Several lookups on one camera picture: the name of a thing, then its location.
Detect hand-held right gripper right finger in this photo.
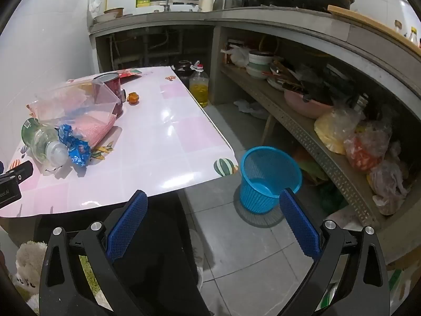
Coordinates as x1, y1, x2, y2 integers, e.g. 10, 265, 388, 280
279, 187, 390, 316

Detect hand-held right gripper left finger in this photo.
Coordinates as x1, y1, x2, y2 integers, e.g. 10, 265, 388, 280
39, 189, 148, 316

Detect green label plastic bottle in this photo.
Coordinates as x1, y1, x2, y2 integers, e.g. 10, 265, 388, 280
21, 118, 70, 172

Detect blue plastic basket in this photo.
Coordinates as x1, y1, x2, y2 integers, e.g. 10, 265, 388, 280
240, 146, 303, 214

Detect crumpled blue foil wrapper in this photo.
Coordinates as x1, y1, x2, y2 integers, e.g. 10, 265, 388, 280
58, 124, 92, 169

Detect white and green fleece robe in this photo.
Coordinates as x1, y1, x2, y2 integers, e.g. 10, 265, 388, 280
11, 240, 47, 310

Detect yellow plastic bag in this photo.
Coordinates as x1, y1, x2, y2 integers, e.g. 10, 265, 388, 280
314, 110, 347, 155

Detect pink printed tablecloth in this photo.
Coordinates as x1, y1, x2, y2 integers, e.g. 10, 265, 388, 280
0, 66, 239, 218

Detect pale pink plastic bag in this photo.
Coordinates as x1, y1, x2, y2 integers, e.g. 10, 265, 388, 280
367, 161, 409, 216

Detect red plastic bag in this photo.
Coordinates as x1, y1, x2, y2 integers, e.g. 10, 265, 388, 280
343, 121, 393, 172

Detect clear plastic bag pink contents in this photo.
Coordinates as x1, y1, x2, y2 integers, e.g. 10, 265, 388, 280
26, 79, 125, 149

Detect pink plastic basin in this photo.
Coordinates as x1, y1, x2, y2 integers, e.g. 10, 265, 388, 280
283, 88, 334, 119

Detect white rag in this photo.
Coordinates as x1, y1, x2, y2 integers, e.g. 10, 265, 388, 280
233, 99, 269, 120

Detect red tin can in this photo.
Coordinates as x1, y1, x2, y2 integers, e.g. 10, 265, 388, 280
93, 72, 125, 116

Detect red printed flat packet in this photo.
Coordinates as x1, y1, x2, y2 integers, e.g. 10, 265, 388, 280
116, 68, 143, 78

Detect cooking oil bottle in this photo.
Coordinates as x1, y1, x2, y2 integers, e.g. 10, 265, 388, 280
189, 61, 210, 108

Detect dark ceramic jar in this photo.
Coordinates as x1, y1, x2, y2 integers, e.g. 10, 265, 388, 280
177, 60, 195, 87

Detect stack of white bowls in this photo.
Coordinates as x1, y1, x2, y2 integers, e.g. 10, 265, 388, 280
246, 50, 277, 80

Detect white crumpled plastic bag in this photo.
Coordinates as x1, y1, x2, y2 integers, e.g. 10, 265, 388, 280
226, 46, 251, 68

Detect concrete kitchen counter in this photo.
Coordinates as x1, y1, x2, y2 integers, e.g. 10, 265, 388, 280
88, 5, 421, 121

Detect wooden cutting board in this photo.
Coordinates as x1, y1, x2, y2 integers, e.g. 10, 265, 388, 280
328, 4, 421, 57

